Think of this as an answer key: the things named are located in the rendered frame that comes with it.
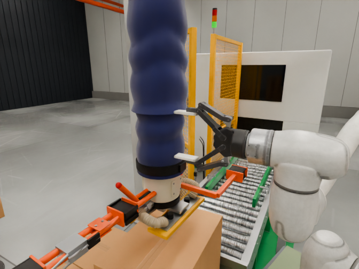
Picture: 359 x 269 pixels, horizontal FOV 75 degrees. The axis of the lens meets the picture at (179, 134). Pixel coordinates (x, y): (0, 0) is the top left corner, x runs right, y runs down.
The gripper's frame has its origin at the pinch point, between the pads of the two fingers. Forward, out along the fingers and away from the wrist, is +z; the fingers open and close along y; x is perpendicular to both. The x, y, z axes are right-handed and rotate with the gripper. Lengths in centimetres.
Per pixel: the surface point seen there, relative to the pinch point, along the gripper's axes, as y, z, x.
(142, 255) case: 64, 25, 10
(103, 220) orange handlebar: 32.0, 24.5, -9.9
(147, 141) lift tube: 9.7, 22.3, 14.2
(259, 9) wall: -228, 172, 947
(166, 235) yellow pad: 44.6, 9.8, 7.3
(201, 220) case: 64, 11, 47
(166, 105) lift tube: -5.1, 14.7, 16.6
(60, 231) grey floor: 158, 192, 72
